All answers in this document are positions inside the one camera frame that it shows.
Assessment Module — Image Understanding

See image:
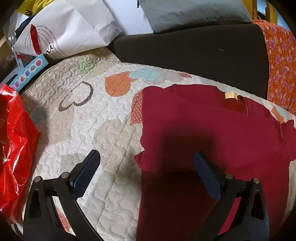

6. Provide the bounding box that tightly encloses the dark red baby garment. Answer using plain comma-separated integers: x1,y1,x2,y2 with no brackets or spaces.
134,85,295,240

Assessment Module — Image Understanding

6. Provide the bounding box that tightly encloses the shiny red plastic bag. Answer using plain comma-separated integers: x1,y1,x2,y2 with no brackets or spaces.
1,84,40,223

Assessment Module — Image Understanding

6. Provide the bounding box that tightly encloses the heart patterned quilted bedspread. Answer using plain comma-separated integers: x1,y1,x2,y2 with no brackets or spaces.
22,48,295,240

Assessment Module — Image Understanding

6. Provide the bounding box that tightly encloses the orange floral fabric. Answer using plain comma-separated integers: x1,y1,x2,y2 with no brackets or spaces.
252,20,296,114

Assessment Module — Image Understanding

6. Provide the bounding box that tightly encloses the light blue shapes box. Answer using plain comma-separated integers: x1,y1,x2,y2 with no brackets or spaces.
9,54,48,92

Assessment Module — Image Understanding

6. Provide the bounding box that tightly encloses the black cushion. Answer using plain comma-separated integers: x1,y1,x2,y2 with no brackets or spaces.
108,24,269,99

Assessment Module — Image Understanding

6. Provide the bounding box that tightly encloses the white paper shopping bag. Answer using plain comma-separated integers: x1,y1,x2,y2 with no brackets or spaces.
14,1,122,60

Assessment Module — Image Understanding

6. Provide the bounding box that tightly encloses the wooden bed headboard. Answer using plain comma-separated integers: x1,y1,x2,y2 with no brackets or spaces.
242,0,278,24

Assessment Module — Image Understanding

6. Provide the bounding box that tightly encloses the yellow plastic bag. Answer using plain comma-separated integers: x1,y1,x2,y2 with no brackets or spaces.
17,0,54,16

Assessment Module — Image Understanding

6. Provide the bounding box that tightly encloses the grey fabric storage bag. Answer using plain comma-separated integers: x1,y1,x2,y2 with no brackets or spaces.
138,1,252,34

